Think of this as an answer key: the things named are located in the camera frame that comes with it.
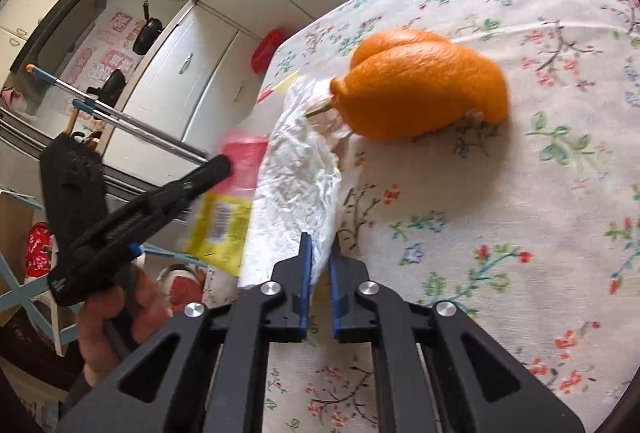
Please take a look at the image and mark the white plastic wrapper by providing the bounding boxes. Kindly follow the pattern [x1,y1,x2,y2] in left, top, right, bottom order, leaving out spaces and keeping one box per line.
[238,73,359,289]

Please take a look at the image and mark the clear yellow label wrapper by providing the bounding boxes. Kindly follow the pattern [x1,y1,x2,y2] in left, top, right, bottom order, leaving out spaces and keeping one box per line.
[186,130,268,277]

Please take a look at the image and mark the white kitchen cabinets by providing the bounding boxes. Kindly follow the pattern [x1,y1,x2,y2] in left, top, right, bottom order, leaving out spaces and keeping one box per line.
[94,0,516,189]

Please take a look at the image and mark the red lined trash bin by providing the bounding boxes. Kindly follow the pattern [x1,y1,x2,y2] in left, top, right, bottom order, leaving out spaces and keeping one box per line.
[250,28,288,74]

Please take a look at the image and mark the person left hand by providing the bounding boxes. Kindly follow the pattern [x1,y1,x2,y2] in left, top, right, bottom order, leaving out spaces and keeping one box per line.
[77,267,169,387]

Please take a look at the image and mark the white blue shoe rack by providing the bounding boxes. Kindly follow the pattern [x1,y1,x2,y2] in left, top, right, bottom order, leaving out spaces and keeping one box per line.
[1,186,77,357]

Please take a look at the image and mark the black frying pan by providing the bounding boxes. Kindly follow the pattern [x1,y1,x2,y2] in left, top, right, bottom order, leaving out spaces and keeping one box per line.
[132,0,164,56]

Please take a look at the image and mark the floral tablecloth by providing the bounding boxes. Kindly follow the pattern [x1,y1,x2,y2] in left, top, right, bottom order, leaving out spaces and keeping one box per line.
[262,0,639,432]

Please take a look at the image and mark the metal broom handle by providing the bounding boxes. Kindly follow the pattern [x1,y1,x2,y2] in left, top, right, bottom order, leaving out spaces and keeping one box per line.
[25,63,208,164]

